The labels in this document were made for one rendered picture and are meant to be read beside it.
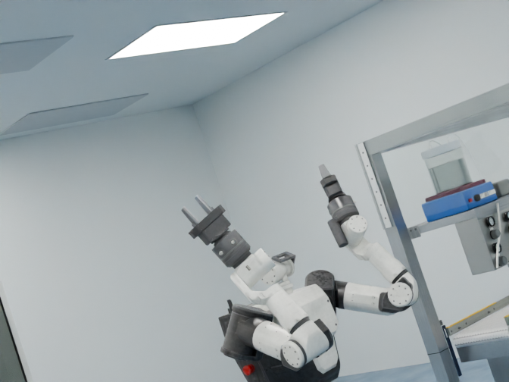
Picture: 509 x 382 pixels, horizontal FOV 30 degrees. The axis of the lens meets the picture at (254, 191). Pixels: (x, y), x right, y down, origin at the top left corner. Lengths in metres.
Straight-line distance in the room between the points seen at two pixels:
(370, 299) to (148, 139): 6.10
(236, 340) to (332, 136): 5.55
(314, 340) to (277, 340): 0.13
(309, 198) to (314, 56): 1.28
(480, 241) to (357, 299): 0.61
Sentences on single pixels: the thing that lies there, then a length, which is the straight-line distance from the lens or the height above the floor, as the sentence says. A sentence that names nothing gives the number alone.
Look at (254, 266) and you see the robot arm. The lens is 2.63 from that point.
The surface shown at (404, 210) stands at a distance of 3.59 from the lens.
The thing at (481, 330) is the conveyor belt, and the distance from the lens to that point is 3.66.
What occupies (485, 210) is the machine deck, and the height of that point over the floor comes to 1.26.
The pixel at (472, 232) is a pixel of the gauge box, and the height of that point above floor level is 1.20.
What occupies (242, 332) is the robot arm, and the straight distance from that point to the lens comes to 2.77.
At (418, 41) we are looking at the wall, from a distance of 7.56.
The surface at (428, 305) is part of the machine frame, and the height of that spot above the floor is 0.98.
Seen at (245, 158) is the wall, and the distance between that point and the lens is 9.02.
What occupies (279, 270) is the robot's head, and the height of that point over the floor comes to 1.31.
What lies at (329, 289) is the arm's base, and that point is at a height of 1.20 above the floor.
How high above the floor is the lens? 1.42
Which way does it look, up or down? 3 degrees up
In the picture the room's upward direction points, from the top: 19 degrees counter-clockwise
